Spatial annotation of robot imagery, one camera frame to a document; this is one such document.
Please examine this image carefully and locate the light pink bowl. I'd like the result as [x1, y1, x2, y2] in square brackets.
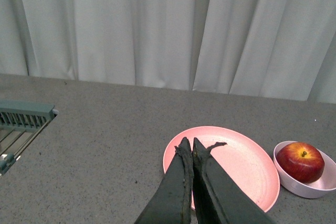
[274, 141, 335, 199]

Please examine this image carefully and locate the grey-green dish rack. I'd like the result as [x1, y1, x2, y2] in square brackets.
[1, 99, 58, 176]

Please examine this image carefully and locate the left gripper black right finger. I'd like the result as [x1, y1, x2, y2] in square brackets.
[192, 138, 275, 223]

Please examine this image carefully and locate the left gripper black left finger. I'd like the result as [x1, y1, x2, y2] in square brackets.
[135, 138, 194, 223]

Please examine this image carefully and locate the white pleated curtain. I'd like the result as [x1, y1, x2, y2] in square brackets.
[1, 0, 335, 103]

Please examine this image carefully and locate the red apple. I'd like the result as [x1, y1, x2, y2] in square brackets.
[276, 142, 325, 184]

